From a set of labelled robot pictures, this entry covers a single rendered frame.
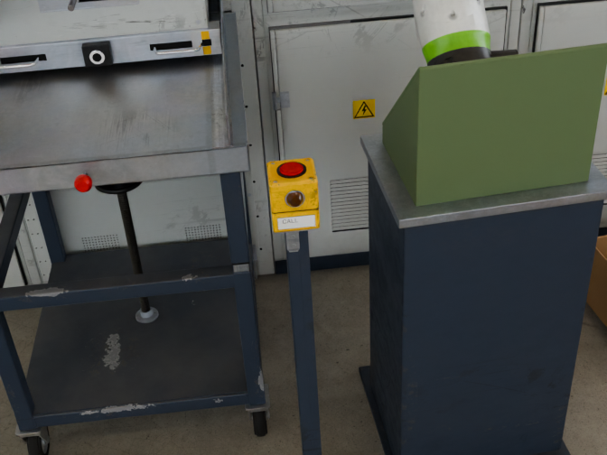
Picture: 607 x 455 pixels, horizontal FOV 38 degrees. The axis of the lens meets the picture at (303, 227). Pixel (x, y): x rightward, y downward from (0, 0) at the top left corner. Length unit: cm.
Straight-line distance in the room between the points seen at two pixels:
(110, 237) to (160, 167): 96
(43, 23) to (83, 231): 79
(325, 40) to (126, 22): 56
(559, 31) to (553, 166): 81
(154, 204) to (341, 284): 61
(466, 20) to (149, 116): 65
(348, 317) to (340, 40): 79
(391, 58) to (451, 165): 78
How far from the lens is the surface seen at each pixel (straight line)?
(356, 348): 243
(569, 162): 170
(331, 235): 260
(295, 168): 146
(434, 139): 157
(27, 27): 202
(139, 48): 199
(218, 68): 196
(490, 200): 166
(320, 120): 239
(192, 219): 256
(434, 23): 167
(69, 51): 201
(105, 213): 256
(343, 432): 222
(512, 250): 173
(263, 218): 257
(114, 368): 221
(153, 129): 175
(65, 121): 184
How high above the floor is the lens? 166
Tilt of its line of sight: 35 degrees down
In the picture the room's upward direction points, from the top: 4 degrees counter-clockwise
